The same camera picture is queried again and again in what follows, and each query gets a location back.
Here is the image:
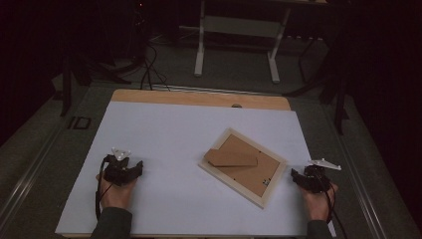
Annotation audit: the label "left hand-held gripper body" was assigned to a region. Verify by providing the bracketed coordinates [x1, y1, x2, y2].
[103, 147, 138, 187]

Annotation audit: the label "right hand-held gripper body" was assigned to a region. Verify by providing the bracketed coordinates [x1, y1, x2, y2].
[298, 158, 342, 194]

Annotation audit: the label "wooden picture frame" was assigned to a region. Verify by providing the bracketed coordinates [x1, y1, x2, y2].
[198, 127, 288, 209]

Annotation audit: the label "person's left hand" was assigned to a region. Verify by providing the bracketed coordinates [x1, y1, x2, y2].
[96, 173, 137, 211]

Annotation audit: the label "person's right hand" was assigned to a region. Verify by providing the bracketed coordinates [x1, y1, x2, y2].
[300, 183, 339, 223]

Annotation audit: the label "black floor socket box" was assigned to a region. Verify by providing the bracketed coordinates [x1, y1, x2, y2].
[67, 116, 93, 130]

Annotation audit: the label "black stand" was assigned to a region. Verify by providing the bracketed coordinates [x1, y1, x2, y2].
[59, 53, 132, 118]
[283, 36, 350, 135]

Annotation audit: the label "left hand-held gripper cable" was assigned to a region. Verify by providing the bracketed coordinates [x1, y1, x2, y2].
[95, 154, 113, 222]

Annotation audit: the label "metal floor rail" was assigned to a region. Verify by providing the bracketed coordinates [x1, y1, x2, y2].
[322, 104, 388, 239]
[0, 123, 66, 228]

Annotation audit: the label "black floor cables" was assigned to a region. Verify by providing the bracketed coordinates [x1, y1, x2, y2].
[138, 41, 172, 92]

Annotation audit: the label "white metal desk frame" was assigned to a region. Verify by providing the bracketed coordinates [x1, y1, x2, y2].
[178, 0, 327, 85]

